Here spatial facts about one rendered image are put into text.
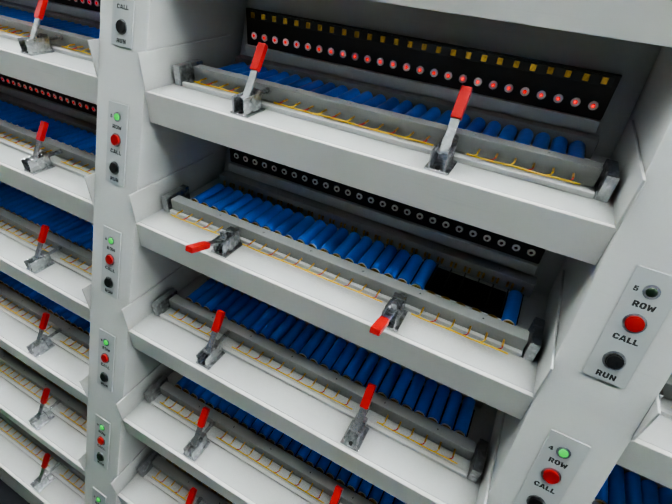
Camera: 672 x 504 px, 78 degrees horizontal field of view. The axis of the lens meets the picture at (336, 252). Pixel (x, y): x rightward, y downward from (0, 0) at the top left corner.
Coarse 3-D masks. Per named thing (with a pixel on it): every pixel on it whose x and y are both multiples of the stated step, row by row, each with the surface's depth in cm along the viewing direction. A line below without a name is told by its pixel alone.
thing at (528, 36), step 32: (256, 0) 70; (288, 0) 67; (320, 0) 65; (352, 0) 63; (416, 32) 61; (448, 32) 59; (480, 32) 57; (512, 32) 56; (544, 32) 54; (576, 64) 54; (608, 64) 52; (640, 64) 51; (608, 128) 54; (384, 224) 69; (544, 256) 60; (544, 288) 61
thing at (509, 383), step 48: (144, 192) 64; (192, 192) 74; (144, 240) 66; (192, 240) 63; (240, 288) 61; (288, 288) 56; (336, 288) 57; (384, 336) 52; (432, 336) 51; (480, 384) 48; (528, 384) 47
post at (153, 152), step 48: (144, 0) 55; (192, 0) 60; (240, 0) 69; (144, 48) 57; (240, 48) 73; (144, 96) 59; (96, 144) 65; (144, 144) 62; (192, 144) 70; (96, 192) 67; (96, 240) 70; (96, 288) 73; (144, 288) 72; (96, 336) 76; (96, 384) 79; (96, 480) 87
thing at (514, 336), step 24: (192, 216) 67; (216, 216) 64; (264, 240) 61; (288, 240) 61; (312, 264) 58; (336, 264) 57; (384, 288) 55; (408, 288) 54; (432, 312) 53; (456, 312) 52; (480, 312) 52; (504, 336) 50; (528, 336) 49
